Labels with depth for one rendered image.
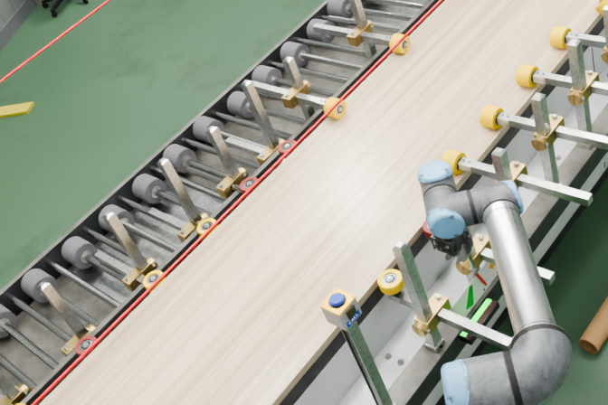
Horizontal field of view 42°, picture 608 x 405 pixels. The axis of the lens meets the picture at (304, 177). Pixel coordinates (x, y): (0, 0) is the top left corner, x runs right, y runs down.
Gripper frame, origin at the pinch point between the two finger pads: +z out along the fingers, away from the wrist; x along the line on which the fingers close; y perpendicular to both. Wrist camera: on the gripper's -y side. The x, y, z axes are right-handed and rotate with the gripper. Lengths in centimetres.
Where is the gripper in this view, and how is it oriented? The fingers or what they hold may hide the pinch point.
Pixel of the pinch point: (463, 256)
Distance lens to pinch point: 238.4
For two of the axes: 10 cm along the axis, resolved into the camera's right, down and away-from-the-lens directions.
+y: -6.3, 6.4, -4.4
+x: 7.1, 2.5, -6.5
